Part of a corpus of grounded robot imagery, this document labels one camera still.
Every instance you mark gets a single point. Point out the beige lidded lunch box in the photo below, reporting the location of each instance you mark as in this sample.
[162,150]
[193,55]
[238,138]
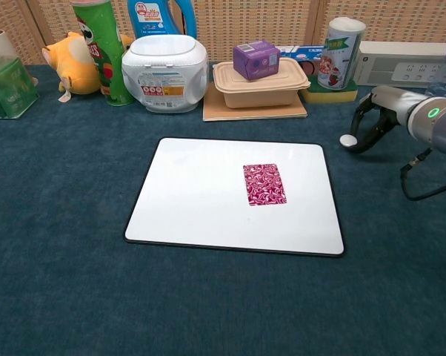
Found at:
[260,92]

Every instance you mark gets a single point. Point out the white power strip box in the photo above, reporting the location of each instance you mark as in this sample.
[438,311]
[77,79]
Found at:
[389,63]

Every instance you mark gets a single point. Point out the white wet wipes tub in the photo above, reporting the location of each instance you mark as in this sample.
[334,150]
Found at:
[163,70]

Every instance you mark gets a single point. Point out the yellow green sponge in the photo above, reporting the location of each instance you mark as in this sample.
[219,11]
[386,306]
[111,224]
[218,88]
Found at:
[330,96]

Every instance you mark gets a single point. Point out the blue detergent pump bottle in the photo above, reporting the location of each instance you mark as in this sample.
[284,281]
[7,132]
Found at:
[152,18]

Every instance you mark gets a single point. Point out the green tea bag box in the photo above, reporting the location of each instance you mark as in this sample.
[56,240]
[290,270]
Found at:
[8,89]

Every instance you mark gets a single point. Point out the brown cardboard sheet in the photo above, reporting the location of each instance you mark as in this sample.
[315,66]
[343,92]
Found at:
[215,111]

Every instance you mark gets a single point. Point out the green Pringles can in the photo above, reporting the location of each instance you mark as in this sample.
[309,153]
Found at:
[110,63]

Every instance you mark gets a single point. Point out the blue white toothpaste box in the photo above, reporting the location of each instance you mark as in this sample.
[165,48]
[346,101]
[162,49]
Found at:
[301,52]

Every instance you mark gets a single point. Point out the purple carton box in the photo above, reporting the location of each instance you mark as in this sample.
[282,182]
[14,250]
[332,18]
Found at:
[256,59]

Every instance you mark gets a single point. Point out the clear plastic water bottle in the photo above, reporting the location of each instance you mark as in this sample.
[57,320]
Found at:
[445,87]

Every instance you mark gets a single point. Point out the blue cookie box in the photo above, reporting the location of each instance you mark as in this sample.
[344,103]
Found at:
[309,67]

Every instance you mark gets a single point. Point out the white rectangular board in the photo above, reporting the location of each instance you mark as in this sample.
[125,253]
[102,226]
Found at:
[193,207]

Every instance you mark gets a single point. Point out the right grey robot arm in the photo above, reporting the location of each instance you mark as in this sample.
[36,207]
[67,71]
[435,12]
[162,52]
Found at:
[438,126]

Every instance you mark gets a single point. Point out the white green snack can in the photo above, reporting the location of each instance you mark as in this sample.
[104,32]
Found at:
[338,55]

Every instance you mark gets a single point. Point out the woven rattan folding screen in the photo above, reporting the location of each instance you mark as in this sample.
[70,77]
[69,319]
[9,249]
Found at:
[245,22]

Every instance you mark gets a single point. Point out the small white round cap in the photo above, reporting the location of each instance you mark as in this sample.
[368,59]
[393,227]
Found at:
[348,141]

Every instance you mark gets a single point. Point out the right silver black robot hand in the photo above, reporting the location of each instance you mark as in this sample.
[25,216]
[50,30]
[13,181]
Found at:
[393,102]

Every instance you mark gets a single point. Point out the teal carpet table cover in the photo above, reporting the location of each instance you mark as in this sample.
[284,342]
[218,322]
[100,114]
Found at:
[60,222]

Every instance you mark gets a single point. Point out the yellow plush toy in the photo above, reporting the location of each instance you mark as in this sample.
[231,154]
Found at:
[75,66]

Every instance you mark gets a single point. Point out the cardboard tube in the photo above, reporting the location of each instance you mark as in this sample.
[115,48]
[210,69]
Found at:
[0,42]

